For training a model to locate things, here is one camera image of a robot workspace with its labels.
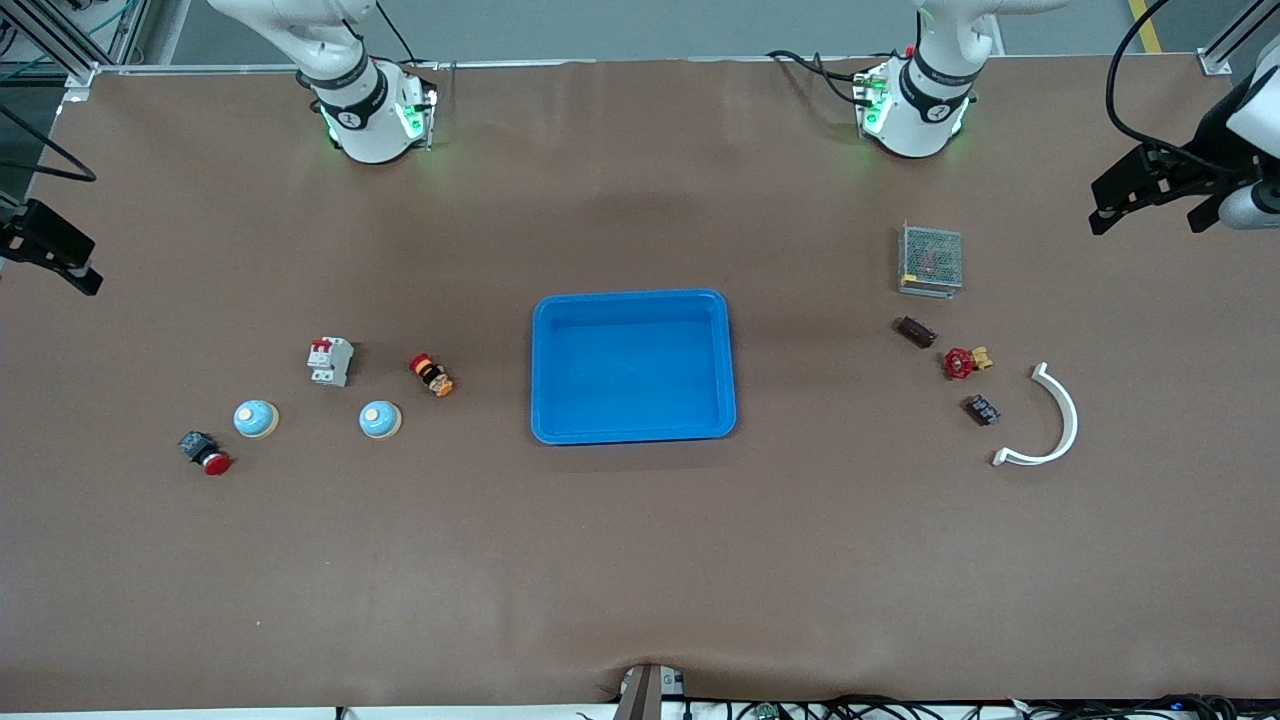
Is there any metal mesh power supply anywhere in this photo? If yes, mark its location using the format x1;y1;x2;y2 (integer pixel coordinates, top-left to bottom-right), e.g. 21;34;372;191
897;223;965;300

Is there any red push button grey body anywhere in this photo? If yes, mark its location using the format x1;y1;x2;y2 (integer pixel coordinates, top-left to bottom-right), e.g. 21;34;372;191
178;430;233;477

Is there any yellow black emergency stop button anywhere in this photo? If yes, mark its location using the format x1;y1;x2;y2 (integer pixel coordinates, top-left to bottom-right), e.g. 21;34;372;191
408;352;455;398

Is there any blue plastic tray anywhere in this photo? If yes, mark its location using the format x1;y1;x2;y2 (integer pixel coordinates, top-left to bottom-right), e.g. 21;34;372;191
530;288;739;446

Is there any brown table cover mat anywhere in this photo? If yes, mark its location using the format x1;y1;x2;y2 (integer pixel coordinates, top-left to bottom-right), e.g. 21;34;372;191
0;58;1280;713

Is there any aluminium frame profile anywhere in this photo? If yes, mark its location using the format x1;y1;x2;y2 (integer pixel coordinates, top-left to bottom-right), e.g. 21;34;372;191
1198;0;1280;77
0;0;151;83

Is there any white curved plastic bracket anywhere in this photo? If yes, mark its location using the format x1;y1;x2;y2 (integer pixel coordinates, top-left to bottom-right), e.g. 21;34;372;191
991;362;1080;468

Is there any metal table edge rail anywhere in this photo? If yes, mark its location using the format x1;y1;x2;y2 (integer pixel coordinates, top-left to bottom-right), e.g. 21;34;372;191
95;57;1201;75

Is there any white circuit breaker red switch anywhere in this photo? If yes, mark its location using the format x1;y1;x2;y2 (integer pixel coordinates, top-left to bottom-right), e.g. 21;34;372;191
306;337;355;388

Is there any black left arm base cable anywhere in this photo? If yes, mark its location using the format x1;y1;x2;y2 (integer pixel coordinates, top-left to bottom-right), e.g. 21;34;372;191
767;48;871;106

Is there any black arm base cable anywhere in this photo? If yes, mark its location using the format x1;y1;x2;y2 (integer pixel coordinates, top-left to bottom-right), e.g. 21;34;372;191
374;0;441;73
767;48;871;106

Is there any black right arm base cable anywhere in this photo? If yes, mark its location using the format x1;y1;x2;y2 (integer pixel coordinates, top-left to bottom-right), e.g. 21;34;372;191
374;0;441;73

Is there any brown camera mount bracket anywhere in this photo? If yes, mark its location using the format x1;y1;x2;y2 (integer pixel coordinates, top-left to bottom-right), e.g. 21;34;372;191
612;663;686;720

